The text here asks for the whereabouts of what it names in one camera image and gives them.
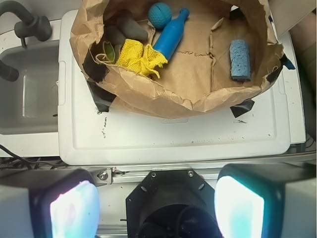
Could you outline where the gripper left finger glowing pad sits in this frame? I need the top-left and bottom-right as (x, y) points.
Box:
(0, 169), (100, 238)

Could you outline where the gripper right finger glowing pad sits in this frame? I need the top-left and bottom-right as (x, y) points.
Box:
(214, 162), (317, 238)

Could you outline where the blue sponge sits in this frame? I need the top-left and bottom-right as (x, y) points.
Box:
(229, 39), (251, 81)

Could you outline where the white plastic bin lid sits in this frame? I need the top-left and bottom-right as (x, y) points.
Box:
(58, 10), (291, 166)

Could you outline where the grey sink basin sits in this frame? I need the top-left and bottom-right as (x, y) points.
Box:
(0, 40), (59, 135)

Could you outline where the green toy with band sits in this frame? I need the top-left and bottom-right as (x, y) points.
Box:
(96, 41), (116, 64)

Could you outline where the brown paper bag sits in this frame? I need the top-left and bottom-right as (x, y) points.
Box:
(70, 0), (285, 119)

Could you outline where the yellow knitted cloth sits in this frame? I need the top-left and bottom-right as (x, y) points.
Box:
(116, 39), (168, 78)

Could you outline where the blue plastic bottle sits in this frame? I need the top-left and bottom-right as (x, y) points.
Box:
(153, 8), (190, 61)

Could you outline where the dark grey faucet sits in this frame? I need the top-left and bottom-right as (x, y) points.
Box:
(0, 0), (53, 82)

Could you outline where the blue textured ball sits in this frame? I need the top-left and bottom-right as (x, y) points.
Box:
(148, 2), (172, 29)

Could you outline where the aluminium frame rail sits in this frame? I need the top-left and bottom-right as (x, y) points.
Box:
(86, 151), (317, 186)

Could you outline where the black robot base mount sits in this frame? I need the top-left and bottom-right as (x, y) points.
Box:
(126, 170), (223, 238)

